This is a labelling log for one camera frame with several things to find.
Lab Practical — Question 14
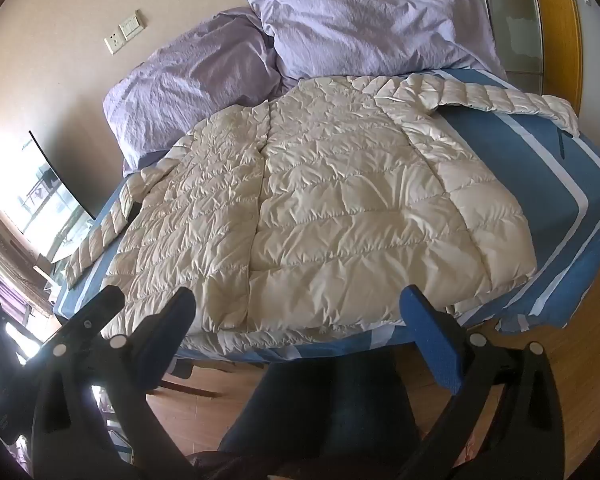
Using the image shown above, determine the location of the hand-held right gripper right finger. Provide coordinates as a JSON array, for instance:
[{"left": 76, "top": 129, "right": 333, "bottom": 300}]
[{"left": 399, "top": 285, "right": 567, "bottom": 480}]

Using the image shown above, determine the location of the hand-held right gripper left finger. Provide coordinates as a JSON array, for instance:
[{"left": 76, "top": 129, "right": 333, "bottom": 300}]
[{"left": 30, "top": 287, "right": 201, "bottom": 480}]

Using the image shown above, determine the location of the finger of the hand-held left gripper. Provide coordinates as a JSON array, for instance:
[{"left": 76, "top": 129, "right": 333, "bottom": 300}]
[{"left": 27, "top": 285, "right": 127, "bottom": 361}]

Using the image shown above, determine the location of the cream puffer jacket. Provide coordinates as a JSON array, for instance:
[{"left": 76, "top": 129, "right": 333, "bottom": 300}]
[{"left": 65, "top": 74, "right": 581, "bottom": 356}]

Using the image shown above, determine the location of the person's leg in dark jeans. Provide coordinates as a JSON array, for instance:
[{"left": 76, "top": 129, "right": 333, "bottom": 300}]
[{"left": 219, "top": 350, "right": 422, "bottom": 468}]

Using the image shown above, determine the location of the blue striped bed sheet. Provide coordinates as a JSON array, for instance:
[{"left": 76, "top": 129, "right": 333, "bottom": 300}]
[{"left": 52, "top": 67, "right": 600, "bottom": 362}]

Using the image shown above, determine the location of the lilac pillow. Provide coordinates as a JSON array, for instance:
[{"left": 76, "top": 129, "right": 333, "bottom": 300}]
[
  {"left": 102, "top": 7, "right": 283, "bottom": 177},
  {"left": 242, "top": 0, "right": 508, "bottom": 85}
]

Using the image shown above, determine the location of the white cabinet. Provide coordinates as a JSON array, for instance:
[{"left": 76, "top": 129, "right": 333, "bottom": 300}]
[{"left": 570, "top": 0, "right": 600, "bottom": 153}]

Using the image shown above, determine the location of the frosted glass door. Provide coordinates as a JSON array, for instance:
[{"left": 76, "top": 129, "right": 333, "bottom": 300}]
[{"left": 430, "top": 0, "right": 546, "bottom": 92}]

